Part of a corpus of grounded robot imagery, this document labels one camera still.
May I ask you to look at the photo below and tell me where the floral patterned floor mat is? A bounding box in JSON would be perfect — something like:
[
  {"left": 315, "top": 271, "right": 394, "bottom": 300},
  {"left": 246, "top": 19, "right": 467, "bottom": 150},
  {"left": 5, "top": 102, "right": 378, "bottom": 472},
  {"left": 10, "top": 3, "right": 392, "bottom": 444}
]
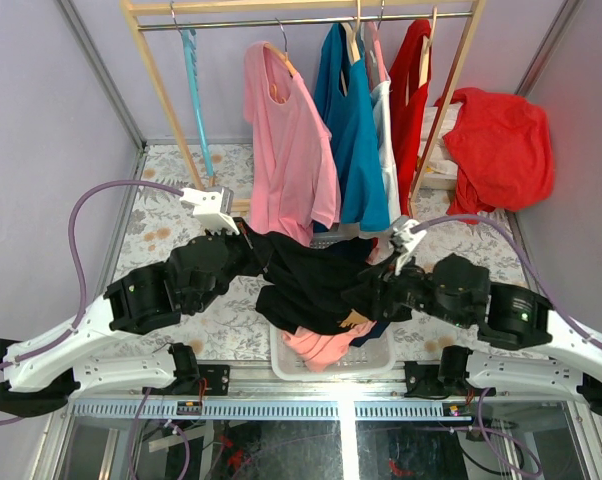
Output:
[{"left": 80, "top": 144, "right": 526, "bottom": 361}]

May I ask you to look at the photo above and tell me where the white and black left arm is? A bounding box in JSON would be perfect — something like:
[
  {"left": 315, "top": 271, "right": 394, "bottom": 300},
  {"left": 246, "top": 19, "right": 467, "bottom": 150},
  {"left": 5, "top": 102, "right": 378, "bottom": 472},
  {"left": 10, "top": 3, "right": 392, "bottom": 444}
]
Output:
[{"left": 0, "top": 231, "right": 273, "bottom": 418}]

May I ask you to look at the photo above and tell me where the red t-shirt on hanger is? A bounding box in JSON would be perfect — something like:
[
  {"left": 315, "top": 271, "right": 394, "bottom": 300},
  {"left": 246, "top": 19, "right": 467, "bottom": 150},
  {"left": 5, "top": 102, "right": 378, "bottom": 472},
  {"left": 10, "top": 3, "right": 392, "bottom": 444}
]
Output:
[{"left": 389, "top": 19, "right": 431, "bottom": 216}]

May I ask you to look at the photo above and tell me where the wooden hanger under red shirt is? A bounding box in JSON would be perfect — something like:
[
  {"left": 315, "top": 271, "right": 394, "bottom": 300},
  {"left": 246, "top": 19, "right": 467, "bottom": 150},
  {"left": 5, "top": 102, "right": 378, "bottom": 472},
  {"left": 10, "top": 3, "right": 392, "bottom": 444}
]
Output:
[{"left": 417, "top": 5, "right": 438, "bottom": 88}]

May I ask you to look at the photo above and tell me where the black printed t-shirt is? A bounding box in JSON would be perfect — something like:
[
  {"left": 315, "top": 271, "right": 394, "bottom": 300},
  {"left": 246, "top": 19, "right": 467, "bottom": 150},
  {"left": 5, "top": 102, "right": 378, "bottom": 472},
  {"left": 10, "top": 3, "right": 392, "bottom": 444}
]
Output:
[{"left": 240, "top": 224, "right": 412, "bottom": 335}]

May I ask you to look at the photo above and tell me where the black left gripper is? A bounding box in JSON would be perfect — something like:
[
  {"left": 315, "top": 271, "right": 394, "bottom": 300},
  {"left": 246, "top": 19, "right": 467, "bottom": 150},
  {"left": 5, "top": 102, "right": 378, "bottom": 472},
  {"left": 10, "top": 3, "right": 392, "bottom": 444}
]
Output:
[{"left": 194, "top": 217, "right": 280, "bottom": 314}]

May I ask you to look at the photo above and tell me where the white slotted cable duct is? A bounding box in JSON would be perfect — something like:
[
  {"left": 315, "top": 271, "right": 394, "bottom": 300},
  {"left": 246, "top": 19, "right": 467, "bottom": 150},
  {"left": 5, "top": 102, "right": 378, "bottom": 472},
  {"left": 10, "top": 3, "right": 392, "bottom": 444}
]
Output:
[{"left": 71, "top": 399, "right": 471, "bottom": 422}]

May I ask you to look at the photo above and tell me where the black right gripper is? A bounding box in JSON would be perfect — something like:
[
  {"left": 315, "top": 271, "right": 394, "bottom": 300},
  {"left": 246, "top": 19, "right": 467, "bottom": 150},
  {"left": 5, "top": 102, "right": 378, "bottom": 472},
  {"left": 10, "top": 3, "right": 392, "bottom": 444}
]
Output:
[{"left": 337, "top": 247, "right": 467, "bottom": 327}]

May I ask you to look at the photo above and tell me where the red cloth pile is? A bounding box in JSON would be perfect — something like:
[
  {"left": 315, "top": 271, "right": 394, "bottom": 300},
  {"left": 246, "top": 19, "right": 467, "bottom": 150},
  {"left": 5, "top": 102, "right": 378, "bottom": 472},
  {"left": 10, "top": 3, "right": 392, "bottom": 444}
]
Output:
[{"left": 443, "top": 87, "right": 555, "bottom": 215}]

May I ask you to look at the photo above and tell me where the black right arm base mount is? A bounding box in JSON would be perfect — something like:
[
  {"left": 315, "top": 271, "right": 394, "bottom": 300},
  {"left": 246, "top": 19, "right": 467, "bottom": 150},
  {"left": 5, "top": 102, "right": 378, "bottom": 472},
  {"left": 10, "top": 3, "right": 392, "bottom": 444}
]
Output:
[{"left": 404, "top": 345, "right": 472, "bottom": 400}]

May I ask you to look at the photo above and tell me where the blue plastic hanger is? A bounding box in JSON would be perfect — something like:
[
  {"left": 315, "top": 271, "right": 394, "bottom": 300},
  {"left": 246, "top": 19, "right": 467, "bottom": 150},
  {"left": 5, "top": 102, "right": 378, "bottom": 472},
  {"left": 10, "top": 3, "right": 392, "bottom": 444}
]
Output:
[{"left": 169, "top": 1, "right": 215, "bottom": 184}]

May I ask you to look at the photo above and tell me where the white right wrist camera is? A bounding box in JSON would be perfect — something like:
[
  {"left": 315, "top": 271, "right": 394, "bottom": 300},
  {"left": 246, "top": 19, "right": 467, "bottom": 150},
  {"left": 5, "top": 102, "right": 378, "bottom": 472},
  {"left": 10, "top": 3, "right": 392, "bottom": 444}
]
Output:
[{"left": 389, "top": 216, "right": 426, "bottom": 276}]

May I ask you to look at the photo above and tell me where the white and pink hung shirt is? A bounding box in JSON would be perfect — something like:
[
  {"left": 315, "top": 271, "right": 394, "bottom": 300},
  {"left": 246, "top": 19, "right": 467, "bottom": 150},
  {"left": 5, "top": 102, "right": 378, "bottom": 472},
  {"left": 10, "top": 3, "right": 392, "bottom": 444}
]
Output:
[{"left": 363, "top": 20, "right": 405, "bottom": 239}]

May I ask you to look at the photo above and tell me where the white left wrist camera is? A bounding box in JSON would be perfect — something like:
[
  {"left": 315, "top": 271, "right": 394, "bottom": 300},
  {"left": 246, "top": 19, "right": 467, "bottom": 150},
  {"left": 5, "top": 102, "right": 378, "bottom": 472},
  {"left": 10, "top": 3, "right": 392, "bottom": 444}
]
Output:
[{"left": 180, "top": 186, "right": 239, "bottom": 235}]

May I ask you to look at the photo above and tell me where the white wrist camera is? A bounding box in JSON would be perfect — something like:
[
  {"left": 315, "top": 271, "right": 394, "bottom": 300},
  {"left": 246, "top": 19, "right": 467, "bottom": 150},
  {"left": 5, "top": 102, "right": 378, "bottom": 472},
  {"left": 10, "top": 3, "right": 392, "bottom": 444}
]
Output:
[
  {"left": 389, "top": 216, "right": 426, "bottom": 276},
  {"left": 180, "top": 186, "right": 239, "bottom": 235}
]

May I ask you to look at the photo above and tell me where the navy garment in basket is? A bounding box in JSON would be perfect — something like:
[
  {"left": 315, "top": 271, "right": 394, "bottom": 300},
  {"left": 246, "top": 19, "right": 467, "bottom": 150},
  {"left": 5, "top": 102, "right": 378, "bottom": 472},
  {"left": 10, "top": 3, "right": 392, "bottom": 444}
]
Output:
[{"left": 350, "top": 322, "right": 390, "bottom": 348}]

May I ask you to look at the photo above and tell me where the wooden hanger under pink shirt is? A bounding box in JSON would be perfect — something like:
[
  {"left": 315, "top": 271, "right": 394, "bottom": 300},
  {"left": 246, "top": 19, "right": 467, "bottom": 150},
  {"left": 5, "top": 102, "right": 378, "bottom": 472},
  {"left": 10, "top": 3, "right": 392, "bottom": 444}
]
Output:
[{"left": 264, "top": 18, "right": 297, "bottom": 79}]

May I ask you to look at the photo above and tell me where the wooden clothes rack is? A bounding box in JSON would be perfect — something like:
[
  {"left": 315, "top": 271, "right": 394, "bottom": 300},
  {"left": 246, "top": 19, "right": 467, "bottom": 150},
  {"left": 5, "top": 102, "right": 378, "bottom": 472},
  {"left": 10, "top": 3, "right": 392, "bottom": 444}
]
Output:
[{"left": 119, "top": 0, "right": 488, "bottom": 251}]

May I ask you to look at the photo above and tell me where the wooden hanger under blue shirt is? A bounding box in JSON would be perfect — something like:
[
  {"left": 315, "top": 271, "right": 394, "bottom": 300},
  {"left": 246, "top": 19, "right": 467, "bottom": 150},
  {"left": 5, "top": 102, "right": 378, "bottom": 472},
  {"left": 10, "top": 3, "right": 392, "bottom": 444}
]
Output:
[{"left": 338, "top": 0, "right": 363, "bottom": 96}]

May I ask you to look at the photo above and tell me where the salmon pink shirt in basket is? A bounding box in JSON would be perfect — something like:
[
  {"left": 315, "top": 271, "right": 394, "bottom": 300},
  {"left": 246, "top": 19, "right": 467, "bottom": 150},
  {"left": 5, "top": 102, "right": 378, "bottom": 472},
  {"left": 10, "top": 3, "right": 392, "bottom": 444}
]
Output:
[{"left": 280, "top": 321, "right": 376, "bottom": 373}]

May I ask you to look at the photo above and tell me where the pink t-shirt on hanger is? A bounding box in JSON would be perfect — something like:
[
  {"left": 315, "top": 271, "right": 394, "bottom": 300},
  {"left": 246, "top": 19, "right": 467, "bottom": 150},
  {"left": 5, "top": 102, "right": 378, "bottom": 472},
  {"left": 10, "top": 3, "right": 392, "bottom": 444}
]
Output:
[{"left": 243, "top": 42, "right": 341, "bottom": 246}]

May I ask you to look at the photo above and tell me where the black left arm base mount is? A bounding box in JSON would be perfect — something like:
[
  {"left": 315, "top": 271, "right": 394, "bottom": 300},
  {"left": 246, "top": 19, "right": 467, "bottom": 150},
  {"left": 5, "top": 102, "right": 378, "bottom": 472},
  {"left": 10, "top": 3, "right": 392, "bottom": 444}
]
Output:
[{"left": 167, "top": 343, "right": 230, "bottom": 397}]

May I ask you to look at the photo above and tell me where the blue t-shirt on hanger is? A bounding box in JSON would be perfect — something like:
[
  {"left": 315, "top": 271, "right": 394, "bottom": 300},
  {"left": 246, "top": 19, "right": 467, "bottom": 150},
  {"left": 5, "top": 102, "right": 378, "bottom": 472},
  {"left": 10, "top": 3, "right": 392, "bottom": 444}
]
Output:
[{"left": 314, "top": 23, "right": 390, "bottom": 232}]

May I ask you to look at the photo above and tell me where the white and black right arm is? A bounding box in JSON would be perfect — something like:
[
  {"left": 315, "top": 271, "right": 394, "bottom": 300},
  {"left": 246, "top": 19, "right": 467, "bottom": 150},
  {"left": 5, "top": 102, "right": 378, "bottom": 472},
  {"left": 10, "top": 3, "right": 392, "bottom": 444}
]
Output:
[{"left": 360, "top": 254, "right": 602, "bottom": 416}]

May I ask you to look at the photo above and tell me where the white plastic laundry basket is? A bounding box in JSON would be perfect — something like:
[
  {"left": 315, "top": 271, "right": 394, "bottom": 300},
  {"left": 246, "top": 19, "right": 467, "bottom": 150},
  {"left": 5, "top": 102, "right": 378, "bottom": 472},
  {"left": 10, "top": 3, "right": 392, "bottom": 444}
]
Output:
[{"left": 270, "top": 229, "right": 397, "bottom": 383}]

